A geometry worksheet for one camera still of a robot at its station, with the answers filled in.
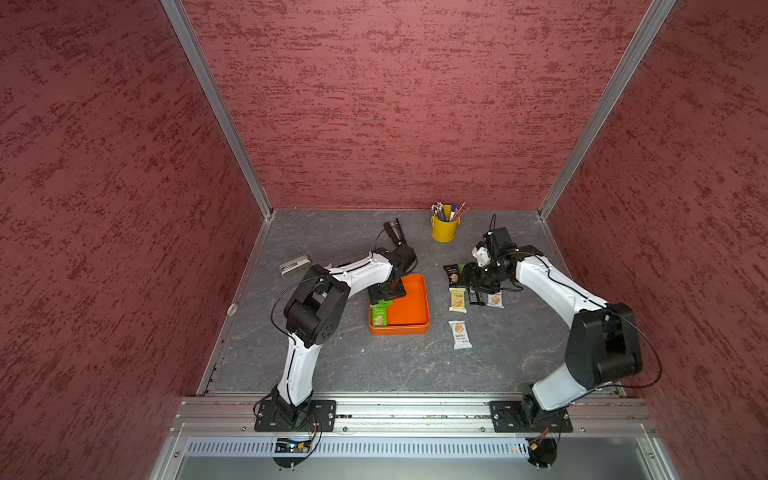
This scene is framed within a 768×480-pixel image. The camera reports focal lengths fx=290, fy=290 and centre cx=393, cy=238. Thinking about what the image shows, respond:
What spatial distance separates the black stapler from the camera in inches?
44.1

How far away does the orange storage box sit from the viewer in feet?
2.87

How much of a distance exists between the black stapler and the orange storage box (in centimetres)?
16
